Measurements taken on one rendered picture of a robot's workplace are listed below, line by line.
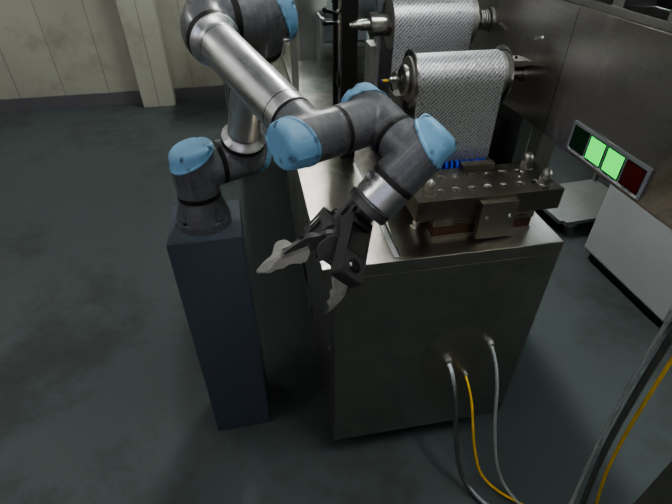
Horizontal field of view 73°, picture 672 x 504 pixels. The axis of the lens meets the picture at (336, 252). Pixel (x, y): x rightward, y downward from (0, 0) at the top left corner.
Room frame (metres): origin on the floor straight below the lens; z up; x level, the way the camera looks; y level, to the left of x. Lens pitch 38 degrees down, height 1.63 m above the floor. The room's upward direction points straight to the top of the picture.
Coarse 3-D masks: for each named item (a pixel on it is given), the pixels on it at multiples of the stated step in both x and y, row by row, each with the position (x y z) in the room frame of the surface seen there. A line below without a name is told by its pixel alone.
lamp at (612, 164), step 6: (612, 150) 0.89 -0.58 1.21; (606, 156) 0.90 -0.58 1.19; (612, 156) 0.89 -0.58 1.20; (618, 156) 0.87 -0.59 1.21; (606, 162) 0.89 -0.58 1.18; (612, 162) 0.88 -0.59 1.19; (618, 162) 0.86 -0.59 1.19; (606, 168) 0.89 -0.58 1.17; (612, 168) 0.87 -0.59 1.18; (618, 168) 0.86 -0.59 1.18; (612, 174) 0.87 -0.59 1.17
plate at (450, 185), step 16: (432, 176) 1.11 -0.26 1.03; (448, 176) 1.11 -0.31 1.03; (464, 176) 1.11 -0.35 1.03; (480, 176) 1.11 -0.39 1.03; (496, 176) 1.11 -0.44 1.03; (512, 176) 1.11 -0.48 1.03; (528, 176) 1.11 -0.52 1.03; (416, 192) 1.02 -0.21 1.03; (448, 192) 1.02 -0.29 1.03; (464, 192) 1.02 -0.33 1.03; (480, 192) 1.02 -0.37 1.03; (496, 192) 1.02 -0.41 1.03; (512, 192) 1.02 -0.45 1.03; (528, 192) 1.02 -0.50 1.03; (544, 192) 1.03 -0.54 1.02; (560, 192) 1.04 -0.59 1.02; (416, 208) 0.98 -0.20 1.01; (432, 208) 0.98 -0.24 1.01; (448, 208) 0.99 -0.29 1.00; (464, 208) 0.99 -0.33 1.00; (528, 208) 1.03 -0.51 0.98; (544, 208) 1.04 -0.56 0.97
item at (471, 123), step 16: (416, 112) 1.17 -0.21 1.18; (432, 112) 1.18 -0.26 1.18; (448, 112) 1.19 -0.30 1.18; (464, 112) 1.20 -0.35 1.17; (480, 112) 1.21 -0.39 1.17; (496, 112) 1.21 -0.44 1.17; (448, 128) 1.19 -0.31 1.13; (464, 128) 1.20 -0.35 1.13; (480, 128) 1.21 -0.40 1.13; (464, 144) 1.20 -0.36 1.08; (480, 144) 1.21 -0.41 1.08; (448, 160) 1.19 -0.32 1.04; (464, 160) 1.20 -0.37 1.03
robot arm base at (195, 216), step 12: (180, 204) 1.05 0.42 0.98; (192, 204) 1.03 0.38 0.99; (204, 204) 1.03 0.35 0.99; (216, 204) 1.06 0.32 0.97; (180, 216) 1.04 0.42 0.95; (192, 216) 1.02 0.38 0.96; (204, 216) 1.02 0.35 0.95; (216, 216) 1.04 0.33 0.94; (228, 216) 1.07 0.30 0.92; (180, 228) 1.03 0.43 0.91; (192, 228) 1.01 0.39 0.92; (204, 228) 1.01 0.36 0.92; (216, 228) 1.03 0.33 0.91
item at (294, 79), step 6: (294, 0) 2.14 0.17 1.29; (294, 42) 2.14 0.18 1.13; (282, 48) 2.71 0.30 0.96; (294, 48) 2.14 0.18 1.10; (282, 54) 2.71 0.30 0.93; (294, 54) 2.14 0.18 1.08; (294, 60) 2.14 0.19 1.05; (294, 66) 2.14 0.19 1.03; (288, 72) 2.38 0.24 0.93; (294, 72) 2.14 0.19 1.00; (288, 78) 2.35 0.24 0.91; (294, 78) 2.14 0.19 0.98; (294, 84) 2.14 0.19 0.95
